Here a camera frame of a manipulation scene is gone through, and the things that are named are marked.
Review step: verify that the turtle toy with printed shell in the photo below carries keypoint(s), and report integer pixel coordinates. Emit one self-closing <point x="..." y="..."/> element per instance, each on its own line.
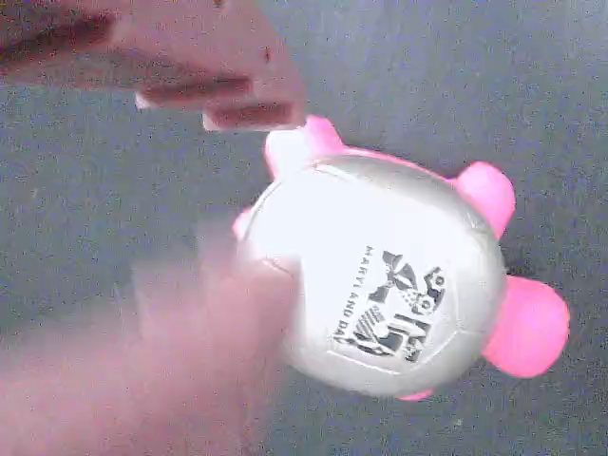
<point x="380" y="214"/>

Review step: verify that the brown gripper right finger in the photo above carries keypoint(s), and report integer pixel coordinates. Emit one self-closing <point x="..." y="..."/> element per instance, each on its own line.
<point x="190" y="43"/>

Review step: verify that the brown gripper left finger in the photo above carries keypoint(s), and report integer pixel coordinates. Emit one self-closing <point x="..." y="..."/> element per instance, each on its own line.
<point x="166" y="380"/>

